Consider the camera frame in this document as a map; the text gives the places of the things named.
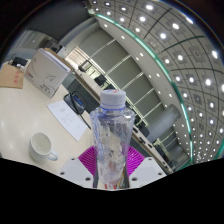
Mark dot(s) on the brown paper envelope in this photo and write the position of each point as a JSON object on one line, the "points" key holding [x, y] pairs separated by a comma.
{"points": [[11, 76]]}

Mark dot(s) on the large white printed box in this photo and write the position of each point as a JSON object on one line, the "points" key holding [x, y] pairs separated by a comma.
{"points": [[46, 71]]}

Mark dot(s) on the white paper sheet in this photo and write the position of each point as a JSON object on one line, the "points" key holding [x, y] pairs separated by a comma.
{"points": [[68, 118]]}

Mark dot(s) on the white ceramic mug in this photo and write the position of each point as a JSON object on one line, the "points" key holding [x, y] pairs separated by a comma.
{"points": [[40, 146]]}

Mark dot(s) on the black desk telephone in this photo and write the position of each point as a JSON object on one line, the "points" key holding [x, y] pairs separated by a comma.
{"points": [[76, 102]]}

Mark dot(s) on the black flat monitor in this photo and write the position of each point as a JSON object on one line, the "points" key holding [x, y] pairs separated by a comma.
{"points": [[84, 65]]}

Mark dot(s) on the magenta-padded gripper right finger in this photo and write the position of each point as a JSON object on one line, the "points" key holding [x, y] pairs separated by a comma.
{"points": [[136, 162]]}

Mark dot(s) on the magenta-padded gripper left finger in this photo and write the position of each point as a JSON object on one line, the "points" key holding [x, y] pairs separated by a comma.
{"points": [[87, 162]]}

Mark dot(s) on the clear plastic water bottle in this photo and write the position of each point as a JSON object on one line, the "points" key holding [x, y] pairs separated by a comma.
{"points": [[112, 133]]}

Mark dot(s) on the group of ceiling lights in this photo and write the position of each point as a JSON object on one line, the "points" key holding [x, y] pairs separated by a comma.
{"points": [[175, 26]]}

